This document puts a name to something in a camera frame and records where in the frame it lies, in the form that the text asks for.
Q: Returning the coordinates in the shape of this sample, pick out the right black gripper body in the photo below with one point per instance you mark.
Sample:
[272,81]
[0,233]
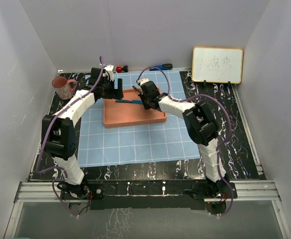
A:
[145,100]

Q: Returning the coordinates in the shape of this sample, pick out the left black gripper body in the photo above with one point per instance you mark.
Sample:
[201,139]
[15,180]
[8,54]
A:
[109,91]

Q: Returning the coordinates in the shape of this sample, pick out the blue patterned knife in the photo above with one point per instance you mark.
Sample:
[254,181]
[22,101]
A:
[129,101]

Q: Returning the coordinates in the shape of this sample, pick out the orange plastic tray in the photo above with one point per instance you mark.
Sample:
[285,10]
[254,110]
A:
[129,114]

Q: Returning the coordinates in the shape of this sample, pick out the blue checked tablecloth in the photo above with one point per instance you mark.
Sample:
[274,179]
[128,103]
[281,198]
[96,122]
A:
[99,146]

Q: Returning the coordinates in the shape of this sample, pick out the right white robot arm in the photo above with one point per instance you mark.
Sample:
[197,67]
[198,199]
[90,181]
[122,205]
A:
[201,126]

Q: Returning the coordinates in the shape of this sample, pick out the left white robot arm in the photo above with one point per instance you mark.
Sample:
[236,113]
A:
[59,139]

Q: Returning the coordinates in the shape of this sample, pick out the red capped marker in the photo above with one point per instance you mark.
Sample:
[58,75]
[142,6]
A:
[122,69]

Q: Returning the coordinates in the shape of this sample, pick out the blue marker pen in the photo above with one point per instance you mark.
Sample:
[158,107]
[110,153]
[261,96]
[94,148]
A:
[162,67]

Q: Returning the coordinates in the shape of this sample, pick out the pink floral mug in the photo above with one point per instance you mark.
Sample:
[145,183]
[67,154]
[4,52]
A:
[64,87]

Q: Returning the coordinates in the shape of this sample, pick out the small framed whiteboard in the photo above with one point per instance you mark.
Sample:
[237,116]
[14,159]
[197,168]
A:
[217,65]

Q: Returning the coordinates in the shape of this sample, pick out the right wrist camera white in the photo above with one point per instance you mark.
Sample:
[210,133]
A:
[142,81]

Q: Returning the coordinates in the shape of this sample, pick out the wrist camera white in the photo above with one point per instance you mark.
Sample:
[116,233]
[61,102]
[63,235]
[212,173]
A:
[108,72]
[142,81]

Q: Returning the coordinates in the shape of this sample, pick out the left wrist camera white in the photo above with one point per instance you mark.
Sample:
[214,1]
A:
[108,72]

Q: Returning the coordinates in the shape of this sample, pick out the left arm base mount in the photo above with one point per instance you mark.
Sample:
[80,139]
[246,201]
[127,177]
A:
[84,191]

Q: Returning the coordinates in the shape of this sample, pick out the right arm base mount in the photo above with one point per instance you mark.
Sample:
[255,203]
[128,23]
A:
[204,190]

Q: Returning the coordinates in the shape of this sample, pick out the aluminium frame rail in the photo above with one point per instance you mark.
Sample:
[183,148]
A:
[254,190]

